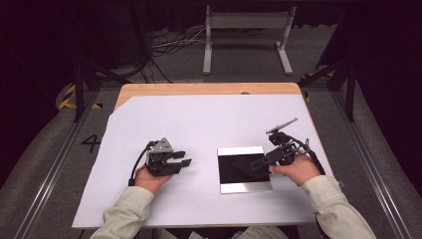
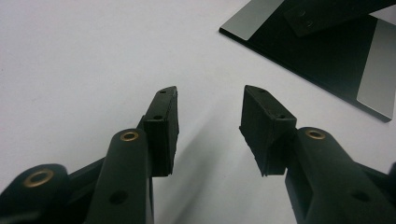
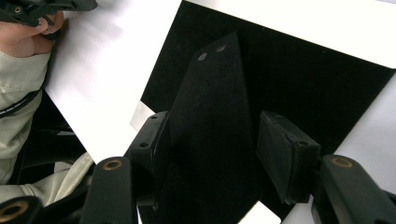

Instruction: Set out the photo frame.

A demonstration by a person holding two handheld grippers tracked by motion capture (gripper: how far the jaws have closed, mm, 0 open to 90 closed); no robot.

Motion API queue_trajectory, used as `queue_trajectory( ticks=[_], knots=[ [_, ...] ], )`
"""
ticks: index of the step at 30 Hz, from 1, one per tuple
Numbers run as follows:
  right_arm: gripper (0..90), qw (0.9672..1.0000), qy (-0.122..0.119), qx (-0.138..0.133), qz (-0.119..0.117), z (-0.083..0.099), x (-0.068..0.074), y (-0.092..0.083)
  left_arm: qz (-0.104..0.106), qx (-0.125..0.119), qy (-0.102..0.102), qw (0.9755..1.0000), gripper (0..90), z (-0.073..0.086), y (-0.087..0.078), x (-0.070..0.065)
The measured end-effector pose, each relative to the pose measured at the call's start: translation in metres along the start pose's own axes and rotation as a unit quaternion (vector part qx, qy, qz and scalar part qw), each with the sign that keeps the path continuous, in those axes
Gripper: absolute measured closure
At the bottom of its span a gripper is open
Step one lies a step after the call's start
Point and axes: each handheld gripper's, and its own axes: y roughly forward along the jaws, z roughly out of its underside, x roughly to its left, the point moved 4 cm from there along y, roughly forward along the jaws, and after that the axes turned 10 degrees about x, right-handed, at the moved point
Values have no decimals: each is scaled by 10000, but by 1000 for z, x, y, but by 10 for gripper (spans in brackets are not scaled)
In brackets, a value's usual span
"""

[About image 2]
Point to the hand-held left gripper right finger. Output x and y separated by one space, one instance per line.
317 174

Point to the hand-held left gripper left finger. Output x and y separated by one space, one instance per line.
124 174

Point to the black plate with silver stripes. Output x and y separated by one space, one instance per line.
311 62

